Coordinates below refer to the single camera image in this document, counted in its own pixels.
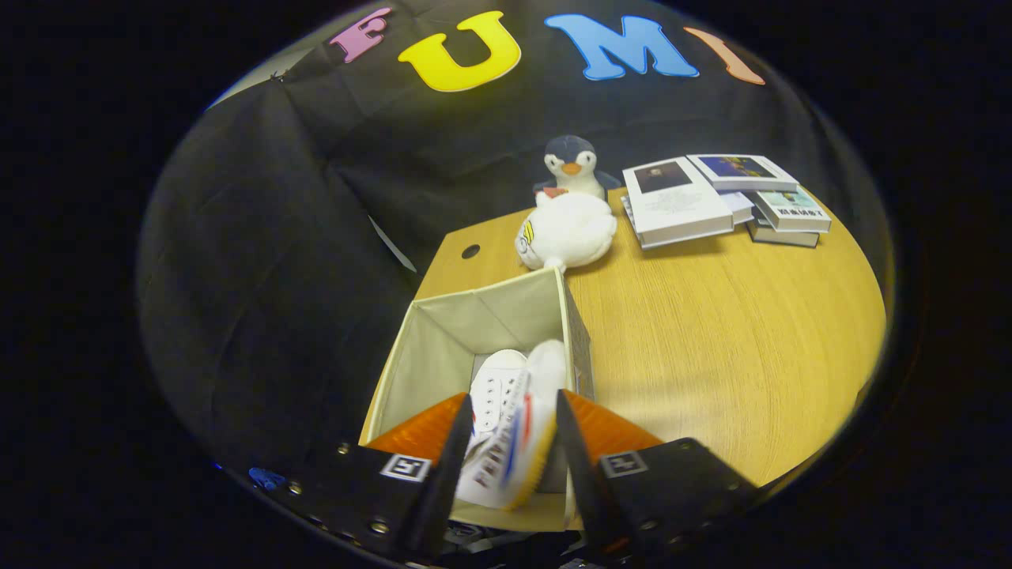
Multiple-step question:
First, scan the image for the white plush toy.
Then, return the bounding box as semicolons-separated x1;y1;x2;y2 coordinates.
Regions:
515;192;617;273

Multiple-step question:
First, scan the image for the white book with portrait cover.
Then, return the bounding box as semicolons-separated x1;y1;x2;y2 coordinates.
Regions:
622;157;736;251

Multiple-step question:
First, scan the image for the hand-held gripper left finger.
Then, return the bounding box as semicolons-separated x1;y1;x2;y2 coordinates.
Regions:
285;392;475;560

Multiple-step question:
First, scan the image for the penguin plush toy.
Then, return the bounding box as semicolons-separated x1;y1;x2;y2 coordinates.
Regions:
532;134;623;202

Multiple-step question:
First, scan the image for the white canvas shoe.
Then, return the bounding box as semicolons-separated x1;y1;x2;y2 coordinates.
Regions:
456;340;568;511
469;349;529;439

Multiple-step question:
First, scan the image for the dark grey book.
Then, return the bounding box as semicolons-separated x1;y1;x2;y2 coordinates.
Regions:
746;207;821;249

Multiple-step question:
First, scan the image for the book with blue picture cover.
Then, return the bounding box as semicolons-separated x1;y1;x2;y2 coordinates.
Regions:
686;153;799;193

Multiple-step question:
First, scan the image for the book with teal cover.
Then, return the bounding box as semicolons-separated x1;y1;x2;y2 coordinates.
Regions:
753;188;833;234

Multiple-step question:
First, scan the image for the grey fabric storage box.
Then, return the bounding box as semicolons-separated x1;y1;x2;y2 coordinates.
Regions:
359;267;595;532

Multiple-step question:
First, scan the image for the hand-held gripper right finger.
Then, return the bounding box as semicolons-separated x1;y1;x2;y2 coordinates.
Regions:
555;388;758;560

